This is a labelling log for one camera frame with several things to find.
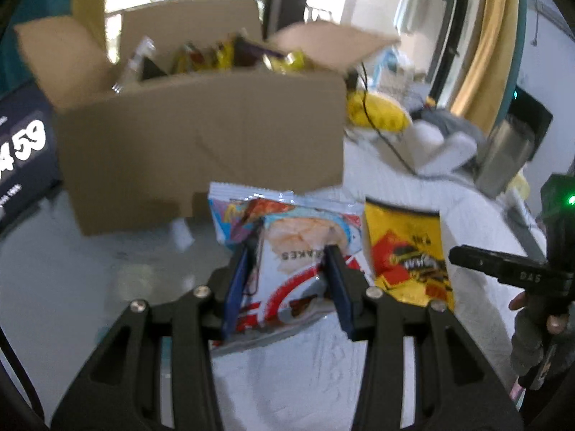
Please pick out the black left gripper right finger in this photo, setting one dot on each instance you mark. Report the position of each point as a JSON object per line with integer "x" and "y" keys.
{"x": 455, "y": 386}

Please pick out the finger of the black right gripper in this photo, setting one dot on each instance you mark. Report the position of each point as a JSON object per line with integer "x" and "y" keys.
{"x": 513, "y": 270}

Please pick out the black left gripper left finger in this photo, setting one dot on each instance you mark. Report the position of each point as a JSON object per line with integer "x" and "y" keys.
{"x": 118, "y": 387}

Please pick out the yellow black red snack bag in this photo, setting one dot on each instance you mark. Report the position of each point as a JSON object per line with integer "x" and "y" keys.
{"x": 407, "y": 254}

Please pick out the white red chip bag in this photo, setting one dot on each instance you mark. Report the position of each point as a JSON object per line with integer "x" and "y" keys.
{"x": 286, "y": 290}

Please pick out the green yellow snack bag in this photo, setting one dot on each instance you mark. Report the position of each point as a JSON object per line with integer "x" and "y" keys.
{"x": 189, "y": 58}

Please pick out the right hand grey glove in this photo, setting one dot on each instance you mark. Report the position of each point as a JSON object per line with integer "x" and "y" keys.
{"x": 530, "y": 330}

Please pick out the steel cup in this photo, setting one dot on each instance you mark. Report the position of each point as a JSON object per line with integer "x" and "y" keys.
{"x": 506, "y": 151}

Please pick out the yellow curtain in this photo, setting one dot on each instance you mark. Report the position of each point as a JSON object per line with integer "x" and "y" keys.
{"x": 482, "y": 91}

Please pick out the yellow plastic bag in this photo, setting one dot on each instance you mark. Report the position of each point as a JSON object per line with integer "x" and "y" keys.
{"x": 372, "y": 110}

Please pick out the black tablet showing clock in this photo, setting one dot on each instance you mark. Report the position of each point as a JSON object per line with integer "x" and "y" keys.
{"x": 29, "y": 165}

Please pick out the yellow crinkled snack bag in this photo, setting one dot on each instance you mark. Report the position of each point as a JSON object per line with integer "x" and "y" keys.
{"x": 292, "y": 62}

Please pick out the brown cardboard box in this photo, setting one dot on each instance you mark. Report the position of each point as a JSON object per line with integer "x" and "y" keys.
{"x": 136, "y": 159}

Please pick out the purple snack packet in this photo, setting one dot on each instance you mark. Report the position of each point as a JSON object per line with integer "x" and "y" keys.
{"x": 247, "y": 53}

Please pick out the teal curtain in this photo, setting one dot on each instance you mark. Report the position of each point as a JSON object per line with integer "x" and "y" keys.
{"x": 13, "y": 70}

